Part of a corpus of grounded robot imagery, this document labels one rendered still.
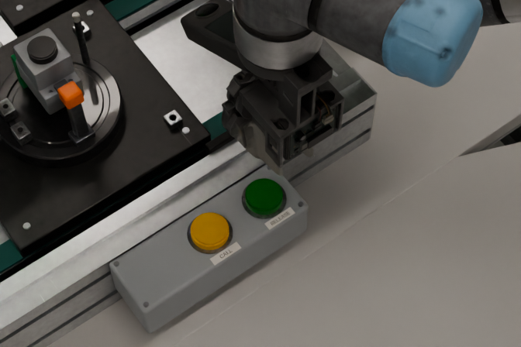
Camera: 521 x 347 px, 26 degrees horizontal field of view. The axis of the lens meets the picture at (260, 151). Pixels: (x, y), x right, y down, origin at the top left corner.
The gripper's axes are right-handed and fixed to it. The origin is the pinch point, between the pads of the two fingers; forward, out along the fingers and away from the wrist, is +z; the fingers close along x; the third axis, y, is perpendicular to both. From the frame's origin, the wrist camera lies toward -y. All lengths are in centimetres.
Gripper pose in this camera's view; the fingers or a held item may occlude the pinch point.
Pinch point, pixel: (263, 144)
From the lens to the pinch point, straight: 112.7
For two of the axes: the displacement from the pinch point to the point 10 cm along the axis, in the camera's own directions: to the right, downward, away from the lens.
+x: 8.1, -5.1, 3.0
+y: 5.9, 6.9, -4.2
